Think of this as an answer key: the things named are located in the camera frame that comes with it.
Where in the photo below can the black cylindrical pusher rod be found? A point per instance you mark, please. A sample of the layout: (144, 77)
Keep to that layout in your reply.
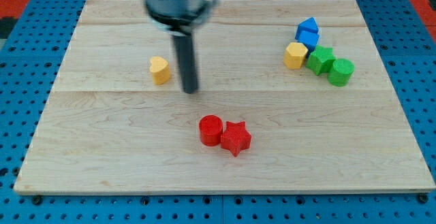
(186, 59)

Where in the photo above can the blue cube block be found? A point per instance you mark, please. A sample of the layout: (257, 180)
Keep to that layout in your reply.
(309, 39)

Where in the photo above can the yellow hexagon block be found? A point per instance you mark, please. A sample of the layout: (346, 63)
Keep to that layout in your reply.
(295, 55)

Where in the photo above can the green star block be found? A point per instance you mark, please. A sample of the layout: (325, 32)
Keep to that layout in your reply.
(320, 60)

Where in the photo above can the wooden board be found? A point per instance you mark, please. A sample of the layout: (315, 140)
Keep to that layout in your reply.
(107, 129)

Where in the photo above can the red cylinder block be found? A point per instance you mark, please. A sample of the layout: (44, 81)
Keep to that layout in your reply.
(211, 129)

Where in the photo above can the red star block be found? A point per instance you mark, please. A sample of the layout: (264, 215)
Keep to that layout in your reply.
(235, 138)

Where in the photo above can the green cylinder block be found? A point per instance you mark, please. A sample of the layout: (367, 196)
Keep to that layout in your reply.
(340, 72)

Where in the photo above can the yellow heart block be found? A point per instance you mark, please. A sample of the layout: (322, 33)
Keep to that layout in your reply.
(160, 70)

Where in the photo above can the blue house-shaped block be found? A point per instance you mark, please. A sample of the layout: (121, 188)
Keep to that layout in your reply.
(308, 25)

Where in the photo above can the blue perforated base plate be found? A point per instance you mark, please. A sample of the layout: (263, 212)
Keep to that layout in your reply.
(33, 53)

